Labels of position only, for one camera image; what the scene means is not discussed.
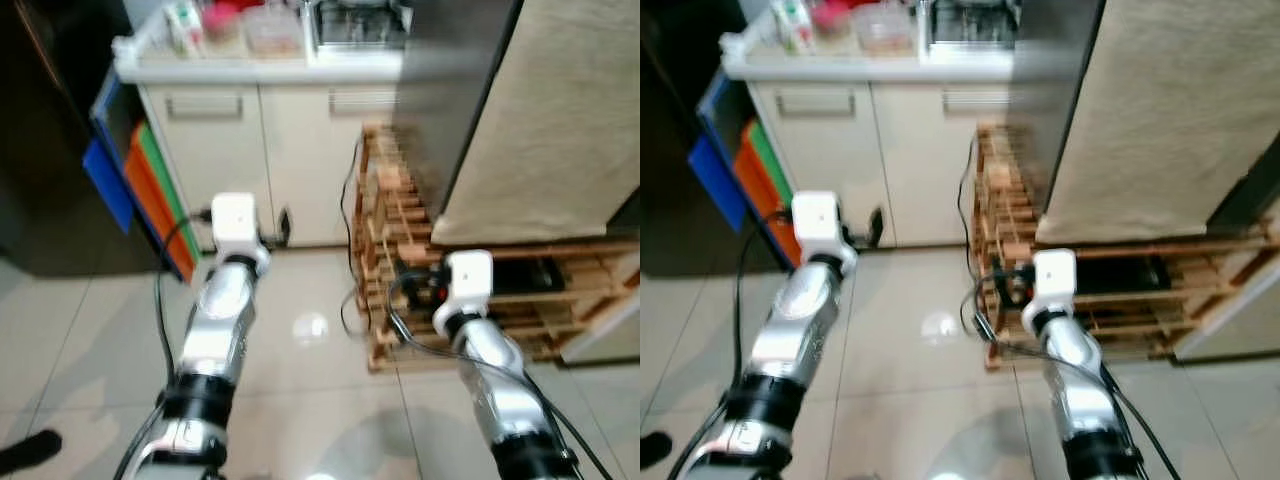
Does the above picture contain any grey mini fridge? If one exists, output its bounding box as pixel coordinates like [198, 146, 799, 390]
[1003, 0, 1280, 246]
[393, 0, 641, 246]

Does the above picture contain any red white milk carton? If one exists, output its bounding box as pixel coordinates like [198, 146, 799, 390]
[162, 0, 207, 57]
[769, 0, 817, 57]

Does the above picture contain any tall steel fridge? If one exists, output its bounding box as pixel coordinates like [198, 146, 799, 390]
[0, 0, 166, 279]
[640, 0, 771, 263]

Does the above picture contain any beige kitchen cabinet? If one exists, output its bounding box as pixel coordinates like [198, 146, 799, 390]
[112, 40, 446, 251]
[722, 40, 1046, 251]

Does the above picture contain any wooden slatted rack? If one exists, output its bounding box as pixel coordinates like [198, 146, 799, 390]
[963, 123, 1280, 372]
[348, 123, 641, 374]

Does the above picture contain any black flat device box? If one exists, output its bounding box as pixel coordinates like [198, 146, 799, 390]
[1075, 256, 1173, 296]
[478, 256, 563, 298]

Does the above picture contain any orange plastic board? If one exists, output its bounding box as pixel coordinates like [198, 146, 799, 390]
[732, 135, 803, 268]
[120, 120, 198, 284]

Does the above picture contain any green plastic board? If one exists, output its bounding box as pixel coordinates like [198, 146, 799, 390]
[134, 118, 202, 253]
[747, 117, 798, 218]

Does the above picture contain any blue plastic board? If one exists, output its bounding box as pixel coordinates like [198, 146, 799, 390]
[686, 133, 748, 234]
[82, 133, 137, 234]

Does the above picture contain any clear plastic food container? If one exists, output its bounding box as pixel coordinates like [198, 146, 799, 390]
[244, 4, 305, 57]
[855, 4, 917, 57]

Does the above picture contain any white paper scrap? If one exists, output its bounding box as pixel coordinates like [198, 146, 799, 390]
[720, 30, 776, 67]
[111, 33, 167, 69]

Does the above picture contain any black shoe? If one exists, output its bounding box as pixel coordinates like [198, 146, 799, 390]
[0, 429, 64, 477]
[640, 431, 674, 470]

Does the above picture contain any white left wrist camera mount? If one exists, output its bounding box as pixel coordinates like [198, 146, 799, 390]
[791, 191, 851, 256]
[209, 191, 268, 258]

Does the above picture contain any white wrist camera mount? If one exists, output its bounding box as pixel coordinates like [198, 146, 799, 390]
[1019, 249, 1079, 338]
[431, 249, 495, 338]
[791, 191, 851, 256]
[209, 191, 268, 258]

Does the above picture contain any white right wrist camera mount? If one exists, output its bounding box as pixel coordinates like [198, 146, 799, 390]
[431, 249, 495, 338]
[1019, 249, 1079, 338]

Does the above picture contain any black power cable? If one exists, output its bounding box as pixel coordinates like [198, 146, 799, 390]
[953, 138, 991, 343]
[338, 138, 369, 343]

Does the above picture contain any steel cabinet handle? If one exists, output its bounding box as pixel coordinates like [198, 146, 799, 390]
[940, 89, 1013, 112]
[327, 89, 403, 114]
[774, 91, 857, 120]
[164, 91, 245, 120]

